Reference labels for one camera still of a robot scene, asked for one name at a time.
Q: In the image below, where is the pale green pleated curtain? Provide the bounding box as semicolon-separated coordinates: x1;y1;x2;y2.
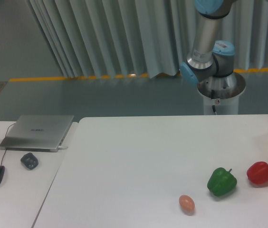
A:
28;0;268;78

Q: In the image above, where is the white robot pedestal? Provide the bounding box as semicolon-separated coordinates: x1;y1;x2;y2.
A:
197;72;246;115

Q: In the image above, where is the red bell pepper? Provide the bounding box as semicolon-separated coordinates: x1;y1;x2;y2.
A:
246;161;268;185

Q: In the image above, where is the small black plastic gadget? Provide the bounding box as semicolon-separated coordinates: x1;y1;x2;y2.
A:
20;152;39;170

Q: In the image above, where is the silver closed laptop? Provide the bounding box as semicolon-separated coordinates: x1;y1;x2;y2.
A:
0;115;74;152

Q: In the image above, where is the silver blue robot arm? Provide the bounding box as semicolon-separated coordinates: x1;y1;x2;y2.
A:
180;0;268;85

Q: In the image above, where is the green bell pepper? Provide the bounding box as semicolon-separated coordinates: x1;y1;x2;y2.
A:
207;167;237;197

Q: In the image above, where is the black pedestal cable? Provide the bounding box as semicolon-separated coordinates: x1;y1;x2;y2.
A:
210;89;219;115

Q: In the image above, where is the brown egg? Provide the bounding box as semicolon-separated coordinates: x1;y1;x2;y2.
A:
179;195;195;214

